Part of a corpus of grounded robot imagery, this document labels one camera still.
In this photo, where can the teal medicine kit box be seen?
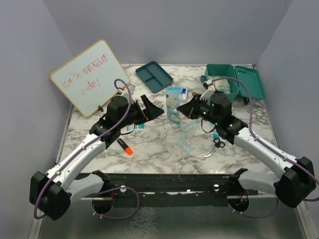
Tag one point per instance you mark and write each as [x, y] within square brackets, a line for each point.
[248, 76]

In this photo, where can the teal plaster sheet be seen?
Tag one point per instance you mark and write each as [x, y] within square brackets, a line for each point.
[189, 127]
[183, 146]

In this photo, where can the teal plaster sheet near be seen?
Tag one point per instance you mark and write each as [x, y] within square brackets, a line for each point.
[183, 146]

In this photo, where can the black orange highlighter marker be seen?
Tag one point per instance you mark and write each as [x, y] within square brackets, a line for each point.
[124, 146]

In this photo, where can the yellow framed whiteboard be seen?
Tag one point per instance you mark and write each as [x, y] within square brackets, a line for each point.
[88, 79]

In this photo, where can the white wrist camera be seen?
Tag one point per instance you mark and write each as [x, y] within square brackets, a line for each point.
[124, 90]
[209, 90]

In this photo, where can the small gauze dressing packet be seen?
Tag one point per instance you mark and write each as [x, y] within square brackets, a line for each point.
[136, 127]

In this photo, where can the teal divided tray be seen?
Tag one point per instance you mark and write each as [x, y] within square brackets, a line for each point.
[154, 76]

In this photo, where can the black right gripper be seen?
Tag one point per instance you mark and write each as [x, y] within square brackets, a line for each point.
[190, 108]

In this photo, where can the blue cotton swab bag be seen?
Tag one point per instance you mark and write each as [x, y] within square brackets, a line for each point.
[172, 102]

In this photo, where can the long gauze dressing packet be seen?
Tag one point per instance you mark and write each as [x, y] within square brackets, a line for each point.
[215, 135]

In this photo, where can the black handled scissors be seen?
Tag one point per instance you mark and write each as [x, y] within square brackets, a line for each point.
[217, 144]

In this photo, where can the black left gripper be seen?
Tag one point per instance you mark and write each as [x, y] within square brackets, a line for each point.
[151, 112]

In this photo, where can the teal plaster sheet middle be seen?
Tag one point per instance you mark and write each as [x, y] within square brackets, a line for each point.
[189, 127]

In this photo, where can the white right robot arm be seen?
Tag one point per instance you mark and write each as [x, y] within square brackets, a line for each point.
[292, 179]

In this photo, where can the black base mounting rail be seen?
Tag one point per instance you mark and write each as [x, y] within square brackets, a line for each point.
[123, 190]

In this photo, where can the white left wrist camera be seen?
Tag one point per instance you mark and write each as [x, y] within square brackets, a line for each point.
[124, 90]

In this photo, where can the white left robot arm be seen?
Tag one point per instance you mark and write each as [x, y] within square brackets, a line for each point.
[54, 191]

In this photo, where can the yellowish gauze roll bag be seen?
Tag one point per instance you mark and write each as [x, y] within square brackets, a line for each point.
[222, 86]

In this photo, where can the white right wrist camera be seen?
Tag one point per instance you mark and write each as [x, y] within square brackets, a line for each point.
[209, 90]

